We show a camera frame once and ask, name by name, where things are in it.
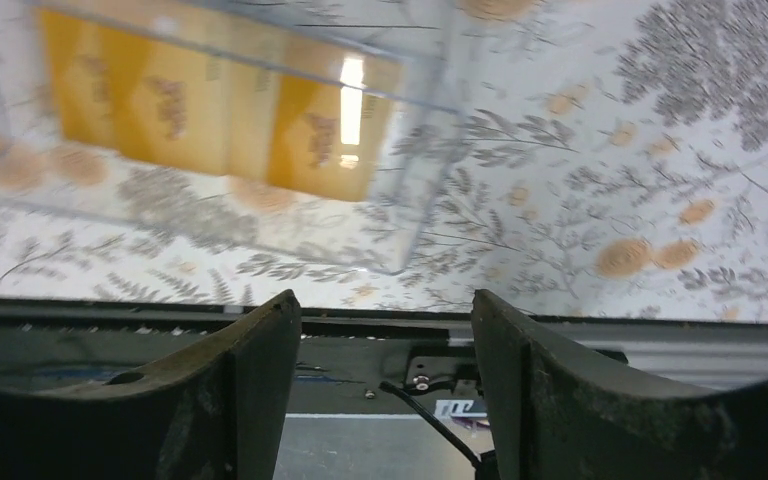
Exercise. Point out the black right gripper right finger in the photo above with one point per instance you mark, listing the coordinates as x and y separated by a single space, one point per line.
560 410

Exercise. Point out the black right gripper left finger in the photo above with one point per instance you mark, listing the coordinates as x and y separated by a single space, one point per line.
212 410

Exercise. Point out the clear acrylic card box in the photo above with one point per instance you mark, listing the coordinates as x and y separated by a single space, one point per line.
43 171

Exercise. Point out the yellow credit cards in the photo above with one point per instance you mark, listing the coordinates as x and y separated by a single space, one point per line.
179 85

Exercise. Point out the floral patterned table mat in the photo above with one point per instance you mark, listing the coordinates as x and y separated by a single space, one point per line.
614 163

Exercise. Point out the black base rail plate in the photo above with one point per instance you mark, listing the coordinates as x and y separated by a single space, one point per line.
344 355

